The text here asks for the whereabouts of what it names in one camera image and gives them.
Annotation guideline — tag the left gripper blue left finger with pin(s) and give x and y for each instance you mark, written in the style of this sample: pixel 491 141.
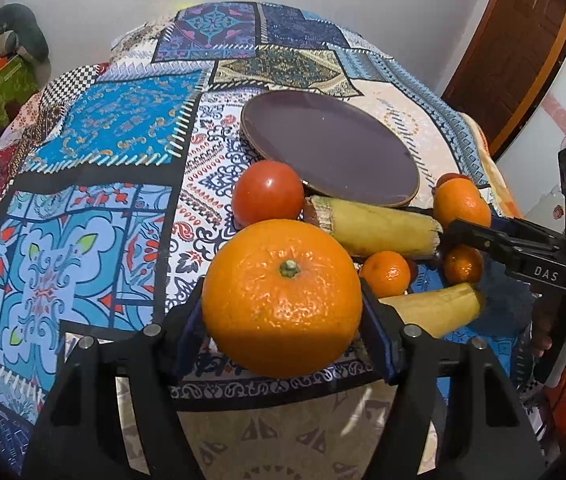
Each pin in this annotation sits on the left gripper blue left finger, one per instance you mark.
pixel 191 334

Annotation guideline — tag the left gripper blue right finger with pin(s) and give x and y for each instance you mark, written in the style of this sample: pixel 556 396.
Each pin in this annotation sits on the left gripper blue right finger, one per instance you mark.
pixel 380 330

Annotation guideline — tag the small tangerine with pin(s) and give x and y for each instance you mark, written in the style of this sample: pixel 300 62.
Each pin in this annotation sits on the small tangerine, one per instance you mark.
pixel 463 264
pixel 387 273

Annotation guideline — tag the short yellow sugarcane piece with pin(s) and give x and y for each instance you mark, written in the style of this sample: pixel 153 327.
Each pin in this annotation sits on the short yellow sugarcane piece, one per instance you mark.
pixel 439 312

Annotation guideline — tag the long yellow sugarcane piece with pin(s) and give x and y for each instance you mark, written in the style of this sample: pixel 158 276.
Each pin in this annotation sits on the long yellow sugarcane piece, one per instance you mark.
pixel 364 229

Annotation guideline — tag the large orange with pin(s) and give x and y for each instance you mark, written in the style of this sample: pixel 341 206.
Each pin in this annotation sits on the large orange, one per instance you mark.
pixel 282 299

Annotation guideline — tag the medium orange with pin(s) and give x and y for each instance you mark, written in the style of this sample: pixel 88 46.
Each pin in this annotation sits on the medium orange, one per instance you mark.
pixel 460 200

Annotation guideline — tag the red-orange tomato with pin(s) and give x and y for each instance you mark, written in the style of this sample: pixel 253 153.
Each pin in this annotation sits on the red-orange tomato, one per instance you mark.
pixel 267 190

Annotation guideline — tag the red apple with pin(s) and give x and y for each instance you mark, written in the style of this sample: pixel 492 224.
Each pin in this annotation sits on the red apple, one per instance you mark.
pixel 448 177

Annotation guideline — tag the person's right hand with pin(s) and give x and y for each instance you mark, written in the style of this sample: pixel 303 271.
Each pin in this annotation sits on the person's right hand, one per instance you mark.
pixel 543 316

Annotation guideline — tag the dark purple grape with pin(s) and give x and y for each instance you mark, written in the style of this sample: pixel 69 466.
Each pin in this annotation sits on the dark purple grape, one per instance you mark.
pixel 414 270

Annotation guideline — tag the orange yellow fleece blanket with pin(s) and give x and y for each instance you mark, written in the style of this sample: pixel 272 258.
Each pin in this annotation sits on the orange yellow fleece blanket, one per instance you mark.
pixel 499 189

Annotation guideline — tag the patterned patchwork bedspread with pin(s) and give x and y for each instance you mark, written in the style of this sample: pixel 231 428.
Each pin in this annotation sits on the patterned patchwork bedspread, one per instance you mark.
pixel 116 180

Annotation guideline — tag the dark purple round plate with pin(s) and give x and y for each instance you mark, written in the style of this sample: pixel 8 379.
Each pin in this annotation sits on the dark purple round plate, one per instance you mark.
pixel 335 148

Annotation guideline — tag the brown wooden door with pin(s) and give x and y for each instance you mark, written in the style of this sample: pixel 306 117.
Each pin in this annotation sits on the brown wooden door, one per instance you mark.
pixel 514 55

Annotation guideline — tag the green patterned storage box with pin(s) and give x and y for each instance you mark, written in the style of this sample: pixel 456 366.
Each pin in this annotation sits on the green patterned storage box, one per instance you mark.
pixel 17 85

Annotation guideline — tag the grey-green plush pillow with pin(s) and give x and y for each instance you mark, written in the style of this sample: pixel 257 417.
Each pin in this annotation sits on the grey-green plush pillow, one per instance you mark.
pixel 20 34

